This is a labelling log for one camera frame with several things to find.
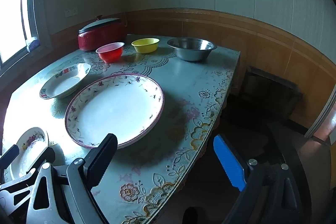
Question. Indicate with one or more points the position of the rose print white plate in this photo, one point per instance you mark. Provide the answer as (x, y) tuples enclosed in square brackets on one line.
[(31, 145)]

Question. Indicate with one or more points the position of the stainless steel bowl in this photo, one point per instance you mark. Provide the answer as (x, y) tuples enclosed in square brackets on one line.
[(191, 53)]

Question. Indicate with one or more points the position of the window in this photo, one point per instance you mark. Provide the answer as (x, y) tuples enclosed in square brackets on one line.
[(13, 16)]

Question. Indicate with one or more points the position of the red character print white plate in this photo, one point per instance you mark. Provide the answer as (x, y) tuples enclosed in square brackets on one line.
[(65, 83)]

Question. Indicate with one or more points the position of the blue cloth on windowsill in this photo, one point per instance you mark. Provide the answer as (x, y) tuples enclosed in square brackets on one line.
[(32, 43)]

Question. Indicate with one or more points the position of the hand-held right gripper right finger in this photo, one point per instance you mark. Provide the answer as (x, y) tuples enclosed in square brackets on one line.
[(227, 161)]

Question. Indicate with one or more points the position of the yellow plastic bowl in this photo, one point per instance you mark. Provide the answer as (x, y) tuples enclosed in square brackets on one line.
[(145, 47)]

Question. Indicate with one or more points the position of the large pink rimmed floral plate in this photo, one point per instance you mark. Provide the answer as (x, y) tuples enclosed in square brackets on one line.
[(115, 108)]

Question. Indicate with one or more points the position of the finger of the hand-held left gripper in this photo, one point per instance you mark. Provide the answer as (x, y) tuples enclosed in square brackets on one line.
[(46, 155), (9, 155)]

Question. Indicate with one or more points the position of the grey door frame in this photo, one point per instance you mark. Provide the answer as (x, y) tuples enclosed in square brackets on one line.
[(324, 119)]

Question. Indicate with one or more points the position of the red plastic bowl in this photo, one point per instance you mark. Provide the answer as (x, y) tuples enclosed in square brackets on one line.
[(110, 54)]

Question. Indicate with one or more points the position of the red cooking pot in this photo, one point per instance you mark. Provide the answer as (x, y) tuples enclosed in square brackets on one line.
[(102, 39)]

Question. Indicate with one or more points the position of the white wall outlet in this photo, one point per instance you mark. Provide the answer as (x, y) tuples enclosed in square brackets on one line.
[(71, 12)]

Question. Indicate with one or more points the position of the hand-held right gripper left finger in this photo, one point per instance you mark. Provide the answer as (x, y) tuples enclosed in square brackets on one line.
[(101, 158)]

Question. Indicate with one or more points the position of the grey pot lid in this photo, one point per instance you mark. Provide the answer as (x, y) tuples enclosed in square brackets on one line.
[(101, 23)]

